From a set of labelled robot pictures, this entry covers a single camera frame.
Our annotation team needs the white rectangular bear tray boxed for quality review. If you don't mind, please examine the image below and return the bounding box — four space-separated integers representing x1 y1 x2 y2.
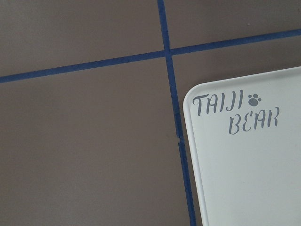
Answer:
183 67 301 226

